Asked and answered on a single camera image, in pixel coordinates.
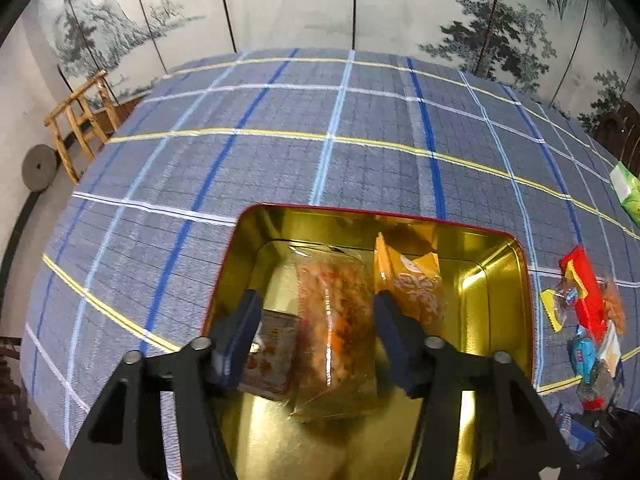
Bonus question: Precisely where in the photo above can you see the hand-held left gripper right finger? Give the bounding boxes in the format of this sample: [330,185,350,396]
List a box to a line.
[372,291,591,480]

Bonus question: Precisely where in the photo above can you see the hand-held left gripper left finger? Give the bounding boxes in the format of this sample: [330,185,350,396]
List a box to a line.
[60,287,264,480]

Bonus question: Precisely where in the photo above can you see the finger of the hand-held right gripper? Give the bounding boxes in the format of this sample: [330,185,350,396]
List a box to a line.
[552,402,601,453]

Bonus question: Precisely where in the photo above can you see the small red white square packet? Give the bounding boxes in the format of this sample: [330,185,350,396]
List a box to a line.
[237,310,301,401]

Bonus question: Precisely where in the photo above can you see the clear peanut snack packet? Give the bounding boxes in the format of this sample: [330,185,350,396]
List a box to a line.
[290,247,381,421]

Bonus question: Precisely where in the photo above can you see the small blue snack packet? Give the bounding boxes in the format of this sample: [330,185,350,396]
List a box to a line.
[567,325,601,378]

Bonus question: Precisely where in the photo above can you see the red tin box gold interior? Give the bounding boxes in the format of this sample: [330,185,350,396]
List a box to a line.
[202,204,535,480]

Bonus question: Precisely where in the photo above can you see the small yellow candy packet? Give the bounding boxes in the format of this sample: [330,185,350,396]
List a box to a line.
[539,287,568,332]

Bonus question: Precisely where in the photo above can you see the small dark candy wrapper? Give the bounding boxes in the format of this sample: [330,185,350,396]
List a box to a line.
[557,280,583,311]

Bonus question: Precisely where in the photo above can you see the long red snack packet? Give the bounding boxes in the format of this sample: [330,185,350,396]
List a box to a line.
[559,245,608,343]

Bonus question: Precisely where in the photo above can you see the blue plaid tablecloth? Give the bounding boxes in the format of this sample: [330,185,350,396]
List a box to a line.
[22,49,640,480]

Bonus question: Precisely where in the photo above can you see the dark wooden rack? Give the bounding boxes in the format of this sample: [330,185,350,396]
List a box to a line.
[0,335,46,480]

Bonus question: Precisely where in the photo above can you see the green snack packet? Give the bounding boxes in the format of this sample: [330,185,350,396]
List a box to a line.
[609,161,640,226]

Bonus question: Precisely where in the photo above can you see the round stone millstone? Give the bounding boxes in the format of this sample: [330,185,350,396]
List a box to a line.
[21,144,55,192]

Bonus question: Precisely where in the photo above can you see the light wooden chair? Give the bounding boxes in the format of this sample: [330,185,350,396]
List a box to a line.
[44,71,123,185]

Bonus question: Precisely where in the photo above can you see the dark wooden chair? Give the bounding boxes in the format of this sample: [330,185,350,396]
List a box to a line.
[590,102,640,166]

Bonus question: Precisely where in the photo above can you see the painted landscape folding screen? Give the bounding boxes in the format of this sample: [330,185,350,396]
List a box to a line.
[30,0,640,133]

